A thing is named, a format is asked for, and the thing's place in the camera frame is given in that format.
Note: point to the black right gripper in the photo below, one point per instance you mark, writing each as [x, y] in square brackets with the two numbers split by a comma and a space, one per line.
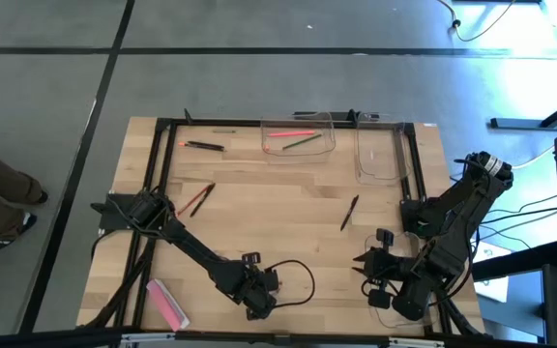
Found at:
[385, 268]

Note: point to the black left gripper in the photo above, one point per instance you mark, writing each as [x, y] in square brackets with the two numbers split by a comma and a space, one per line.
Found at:
[259, 290]

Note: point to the pink eraser block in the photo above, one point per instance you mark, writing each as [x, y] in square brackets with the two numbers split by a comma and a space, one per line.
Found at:
[167, 304]

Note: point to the red pencil orange eraser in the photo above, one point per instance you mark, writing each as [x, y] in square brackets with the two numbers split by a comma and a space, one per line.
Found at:
[194, 200]

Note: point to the green pencil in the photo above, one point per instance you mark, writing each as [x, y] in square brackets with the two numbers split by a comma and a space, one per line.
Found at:
[302, 142]

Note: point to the pink pencil orange eraser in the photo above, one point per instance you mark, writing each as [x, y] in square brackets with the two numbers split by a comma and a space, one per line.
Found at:
[290, 134]

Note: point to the dark blue pencil orange eraser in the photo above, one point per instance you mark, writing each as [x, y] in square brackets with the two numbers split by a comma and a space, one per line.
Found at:
[181, 144]

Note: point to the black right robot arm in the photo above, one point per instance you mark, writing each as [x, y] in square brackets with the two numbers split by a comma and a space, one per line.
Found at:
[452, 212]

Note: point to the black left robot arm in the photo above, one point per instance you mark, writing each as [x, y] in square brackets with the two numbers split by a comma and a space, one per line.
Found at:
[191, 244]

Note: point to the clear plastic bin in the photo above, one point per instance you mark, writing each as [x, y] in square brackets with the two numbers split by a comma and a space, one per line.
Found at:
[380, 169]
[380, 316]
[307, 125]

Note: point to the white paper sheet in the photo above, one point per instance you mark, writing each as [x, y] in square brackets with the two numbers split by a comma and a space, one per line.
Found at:
[493, 285]

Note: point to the black diagonal bar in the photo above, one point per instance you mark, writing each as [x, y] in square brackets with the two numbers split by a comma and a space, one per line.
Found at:
[520, 261]

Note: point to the black floor stand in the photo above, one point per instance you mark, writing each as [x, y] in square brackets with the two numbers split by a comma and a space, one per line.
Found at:
[525, 124]

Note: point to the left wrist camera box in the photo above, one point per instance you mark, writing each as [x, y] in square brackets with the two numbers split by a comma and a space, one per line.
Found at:
[251, 258]

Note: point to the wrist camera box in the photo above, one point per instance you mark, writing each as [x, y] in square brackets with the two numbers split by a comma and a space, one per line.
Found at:
[251, 258]
[385, 238]

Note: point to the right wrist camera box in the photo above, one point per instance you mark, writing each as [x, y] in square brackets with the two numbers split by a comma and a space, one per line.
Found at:
[385, 238]

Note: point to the black table frame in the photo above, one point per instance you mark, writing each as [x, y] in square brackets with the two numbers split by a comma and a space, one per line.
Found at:
[201, 122]

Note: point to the black silver front rail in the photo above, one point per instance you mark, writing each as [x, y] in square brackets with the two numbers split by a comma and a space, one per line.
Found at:
[66, 338]

